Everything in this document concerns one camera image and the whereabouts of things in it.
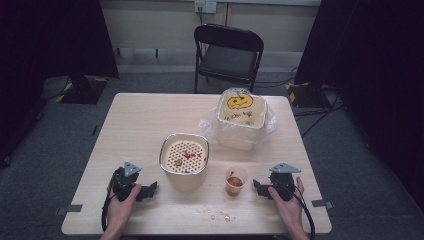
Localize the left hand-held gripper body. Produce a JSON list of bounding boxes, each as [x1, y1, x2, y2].
[[111, 161, 143, 203]]

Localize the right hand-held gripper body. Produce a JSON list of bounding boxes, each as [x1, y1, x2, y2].
[[268, 162, 302, 202]]

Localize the person's left hand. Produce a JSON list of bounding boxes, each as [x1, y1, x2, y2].
[[105, 183, 143, 233]]

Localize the person's right hand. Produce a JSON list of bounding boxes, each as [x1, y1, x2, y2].
[[267, 176, 307, 233]]

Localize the clear plastic cup red residue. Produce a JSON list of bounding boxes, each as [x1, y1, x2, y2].
[[224, 166, 250, 198]]

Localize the white bin with perforated strainer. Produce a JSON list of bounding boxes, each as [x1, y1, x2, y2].
[[158, 132, 211, 193]]

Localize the grey table edge clip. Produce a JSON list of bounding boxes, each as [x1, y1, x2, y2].
[[311, 198, 335, 210], [55, 203, 84, 217]]

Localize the spilled wet crumbs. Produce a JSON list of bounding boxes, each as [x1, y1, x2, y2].
[[195, 207, 236, 223]]

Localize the red food scraps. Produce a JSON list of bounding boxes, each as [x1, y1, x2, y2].
[[173, 149, 203, 168]]

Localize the cream trash bin pumpkin face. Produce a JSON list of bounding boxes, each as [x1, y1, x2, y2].
[[216, 87, 268, 151]]

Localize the plastic bag with smiley container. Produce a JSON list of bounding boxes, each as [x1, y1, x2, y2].
[[198, 87, 278, 152]]

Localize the black stand base striped tape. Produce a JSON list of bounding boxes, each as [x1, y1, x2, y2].
[[55, 74, 110, 105], [284, 81, 333, 109]]

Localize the black folding chair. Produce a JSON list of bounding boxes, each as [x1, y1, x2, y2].
[[192, 23, 265, 95]]

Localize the black curtain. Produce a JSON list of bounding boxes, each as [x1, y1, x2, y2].
[[294, 0, 424, 211], [0, 0, 120, 168]]

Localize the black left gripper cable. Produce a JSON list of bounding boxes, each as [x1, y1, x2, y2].
[[100, 178, 118, 233]]

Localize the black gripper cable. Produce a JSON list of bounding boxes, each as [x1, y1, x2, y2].
[[100, 178, 118, 233], [289, 184, 317, 240]]

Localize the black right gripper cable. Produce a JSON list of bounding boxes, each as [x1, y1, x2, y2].
[[289, 184, 317, 240]]

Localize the black floor cables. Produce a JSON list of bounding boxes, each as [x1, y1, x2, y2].
[[254, 66, 344, 138]]

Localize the white wall socket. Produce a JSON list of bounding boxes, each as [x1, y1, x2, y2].
[[194, 0, 218, 15]]

